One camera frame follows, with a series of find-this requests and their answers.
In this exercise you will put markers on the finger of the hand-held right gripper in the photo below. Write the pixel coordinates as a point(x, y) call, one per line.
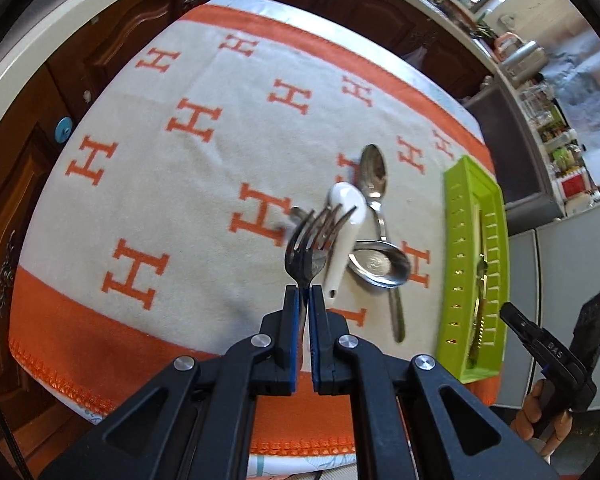
point(520, 325)

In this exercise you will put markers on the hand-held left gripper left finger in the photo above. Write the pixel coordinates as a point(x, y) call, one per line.
point(292, 330)

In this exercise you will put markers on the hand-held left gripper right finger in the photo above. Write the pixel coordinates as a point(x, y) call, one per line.
point(316, 340)

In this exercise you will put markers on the metal fork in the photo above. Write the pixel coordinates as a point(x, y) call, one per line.
point(304, 260)

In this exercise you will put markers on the green plastic utensil tray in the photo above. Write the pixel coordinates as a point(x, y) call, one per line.
point(452, 260)

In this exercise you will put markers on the person's right hand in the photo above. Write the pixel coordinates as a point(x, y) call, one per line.
point(527, 407)

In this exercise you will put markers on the grey refrigerator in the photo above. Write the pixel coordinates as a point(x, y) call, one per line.
point(565, 270)

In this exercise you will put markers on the medium metal spoon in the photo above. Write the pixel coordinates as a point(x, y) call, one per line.
point(380, 265)

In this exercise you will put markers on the pale patterned table cover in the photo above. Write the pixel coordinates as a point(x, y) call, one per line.
point(300, 466)

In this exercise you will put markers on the red label white jug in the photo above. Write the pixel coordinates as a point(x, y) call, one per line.
point(574, 186)

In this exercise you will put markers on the white ceramic spoon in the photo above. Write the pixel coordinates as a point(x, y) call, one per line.
point(351, 192)

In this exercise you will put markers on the orange and beige printed blanket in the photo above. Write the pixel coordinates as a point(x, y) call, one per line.
point(205, 185)

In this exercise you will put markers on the stainless steel appliance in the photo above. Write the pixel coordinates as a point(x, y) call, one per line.
point(515, 150)

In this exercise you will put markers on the large metal spoon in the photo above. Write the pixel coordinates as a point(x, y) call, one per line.
point(375, 170)

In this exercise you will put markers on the stainless steel kettle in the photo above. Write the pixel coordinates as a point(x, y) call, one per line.
point(524, 59)

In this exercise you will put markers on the white plastic bag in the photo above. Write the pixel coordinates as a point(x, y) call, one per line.
point(416, 57)

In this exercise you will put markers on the blue round cabinet sticker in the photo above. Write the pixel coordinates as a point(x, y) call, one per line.
point(63, 128)

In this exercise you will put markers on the white kitchen countertop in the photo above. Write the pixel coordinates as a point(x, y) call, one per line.
point(30, 60)

